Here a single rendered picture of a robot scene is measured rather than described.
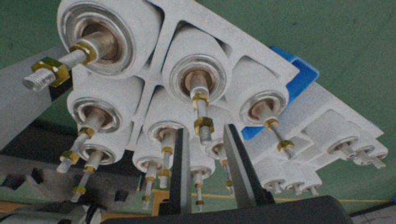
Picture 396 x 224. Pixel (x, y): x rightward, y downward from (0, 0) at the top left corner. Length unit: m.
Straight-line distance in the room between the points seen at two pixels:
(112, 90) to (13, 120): 0.19
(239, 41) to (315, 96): 0.29
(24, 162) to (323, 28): 1.02
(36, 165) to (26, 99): 0.36
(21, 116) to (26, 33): 0.28
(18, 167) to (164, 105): 0.58
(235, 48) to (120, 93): 0.20
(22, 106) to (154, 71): 0.24
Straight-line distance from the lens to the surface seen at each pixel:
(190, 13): 0.23
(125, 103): 0.24
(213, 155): 0.31
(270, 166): 0.56
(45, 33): 0.57
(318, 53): 0.60
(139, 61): 0.18
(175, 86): 0.18
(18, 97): 0.36
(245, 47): 0.26
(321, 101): 0.46
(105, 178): 0.64
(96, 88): 0.23
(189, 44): 0.17
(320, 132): 0.47
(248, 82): 0.23
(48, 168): 0.69
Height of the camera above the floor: 0.41
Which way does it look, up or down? 49 degrees down
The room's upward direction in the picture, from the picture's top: 174 degrees clockwise
